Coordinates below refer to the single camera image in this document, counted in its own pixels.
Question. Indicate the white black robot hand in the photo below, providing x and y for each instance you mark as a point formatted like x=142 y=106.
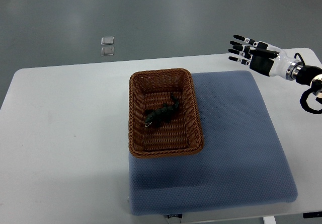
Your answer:
x=264 y=58

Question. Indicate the dark toy crocodile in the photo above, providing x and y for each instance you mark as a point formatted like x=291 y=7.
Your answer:
x=162 y=114

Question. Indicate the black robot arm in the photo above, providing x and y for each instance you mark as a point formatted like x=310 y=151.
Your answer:
x=310 y=76

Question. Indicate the brown wicker basket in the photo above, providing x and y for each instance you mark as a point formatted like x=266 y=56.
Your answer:
x=183 y=134

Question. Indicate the blue foam cushion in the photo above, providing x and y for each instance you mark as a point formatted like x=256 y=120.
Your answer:
x=242 y=162

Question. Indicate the upper metal floor plate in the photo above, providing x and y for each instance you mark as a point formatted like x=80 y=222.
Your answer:
x=107 y=40

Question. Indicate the black table handle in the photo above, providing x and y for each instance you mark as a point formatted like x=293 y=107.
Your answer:
x=315 y=214

